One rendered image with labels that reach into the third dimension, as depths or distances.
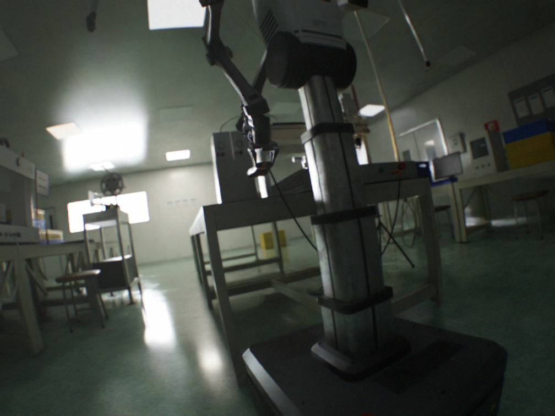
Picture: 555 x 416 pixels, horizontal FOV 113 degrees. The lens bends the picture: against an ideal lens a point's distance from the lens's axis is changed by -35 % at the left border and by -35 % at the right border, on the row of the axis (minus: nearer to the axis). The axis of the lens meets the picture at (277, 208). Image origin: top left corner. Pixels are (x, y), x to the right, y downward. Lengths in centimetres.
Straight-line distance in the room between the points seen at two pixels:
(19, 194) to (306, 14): 232
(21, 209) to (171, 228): 649
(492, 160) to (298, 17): 312
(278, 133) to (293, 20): 106
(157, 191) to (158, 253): 183
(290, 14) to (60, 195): 913
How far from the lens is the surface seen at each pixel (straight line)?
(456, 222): 371
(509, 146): 346
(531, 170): 318
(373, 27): 380
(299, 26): 75
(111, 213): 331
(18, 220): 252
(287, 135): 173
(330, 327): 73
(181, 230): 851
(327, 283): 70
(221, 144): 165
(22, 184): 254
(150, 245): 858
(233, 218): 106
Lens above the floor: 65
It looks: 3 degrees up
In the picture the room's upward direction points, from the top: 9 degrees counter-clockwise
